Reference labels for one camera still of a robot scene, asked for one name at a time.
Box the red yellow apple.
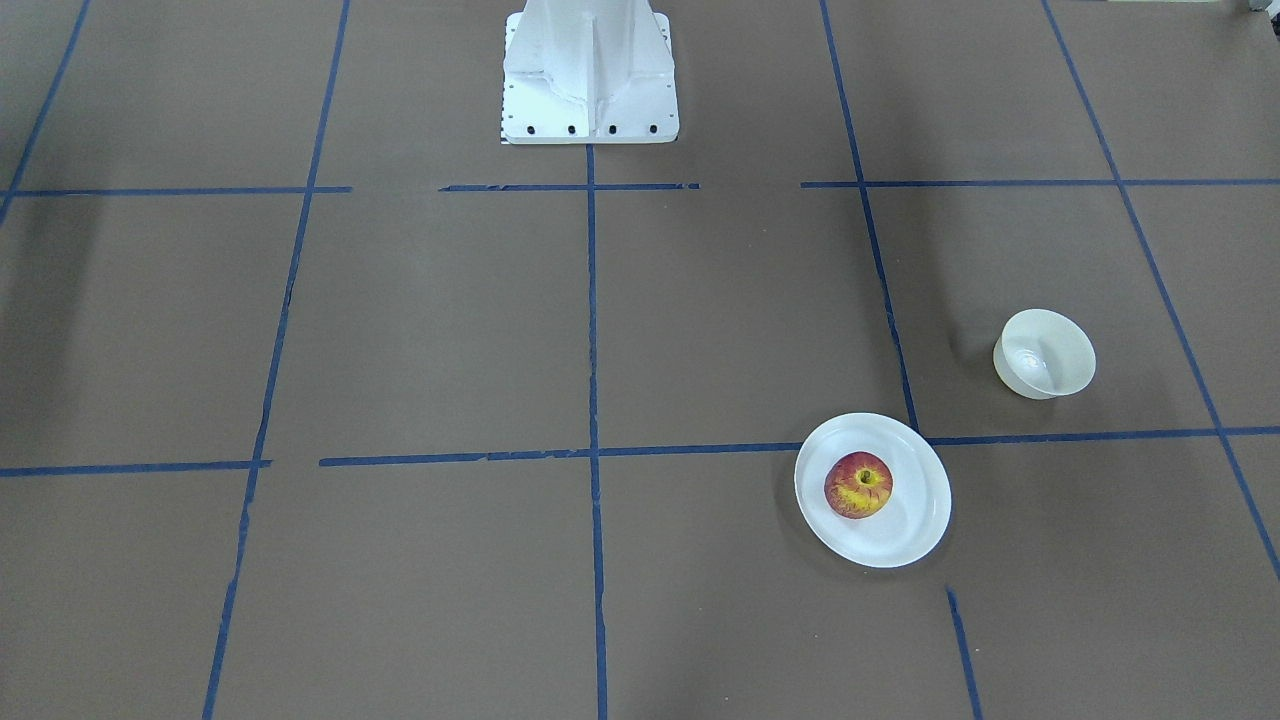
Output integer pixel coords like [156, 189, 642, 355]
[823, 451, 893, 520]

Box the white round plate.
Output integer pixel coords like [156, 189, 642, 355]
[794, 413, 952, 568]

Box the small white bowl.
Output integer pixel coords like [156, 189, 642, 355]
[992, 307, 1097, 400]

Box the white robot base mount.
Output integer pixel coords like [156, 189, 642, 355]
[500, 1, 681, 145]

